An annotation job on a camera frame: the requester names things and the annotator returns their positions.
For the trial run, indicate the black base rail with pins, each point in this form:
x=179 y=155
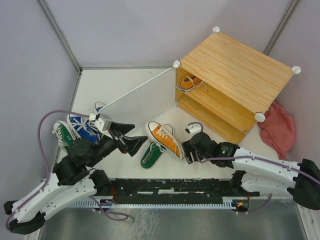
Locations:
x=172 y=191

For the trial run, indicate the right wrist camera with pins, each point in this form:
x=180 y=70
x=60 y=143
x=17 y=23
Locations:
x=194 y=127

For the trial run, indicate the wooden shoe cabinet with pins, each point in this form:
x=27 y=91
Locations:
x=240 y=84

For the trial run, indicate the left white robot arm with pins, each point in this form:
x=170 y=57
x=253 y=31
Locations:
x=70 y=179

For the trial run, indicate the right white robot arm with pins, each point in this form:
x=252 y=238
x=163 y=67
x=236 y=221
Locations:
x=257 y=173

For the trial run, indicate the green sneaker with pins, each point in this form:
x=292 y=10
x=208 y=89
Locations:
x=65 y=133
x=152 y=155

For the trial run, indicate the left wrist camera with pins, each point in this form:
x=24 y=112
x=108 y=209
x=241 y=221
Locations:
x=101 y=121

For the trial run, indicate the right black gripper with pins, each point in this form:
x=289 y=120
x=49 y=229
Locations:
x=188 y=148

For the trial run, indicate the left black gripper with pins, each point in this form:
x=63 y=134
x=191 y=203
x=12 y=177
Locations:
x=133 y=143

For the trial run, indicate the blue sneaker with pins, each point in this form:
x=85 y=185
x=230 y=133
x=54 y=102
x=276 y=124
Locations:
x=98 y=106
x=83 y=128

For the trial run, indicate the white cabinet door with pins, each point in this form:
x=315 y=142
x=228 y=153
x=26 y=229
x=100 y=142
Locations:
x=145 y=102

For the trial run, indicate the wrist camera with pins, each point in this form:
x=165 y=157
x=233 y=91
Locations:
x=101 y=121
x=194 y=127

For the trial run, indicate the pink cloth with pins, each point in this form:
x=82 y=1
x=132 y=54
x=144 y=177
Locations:
x=278 y=130

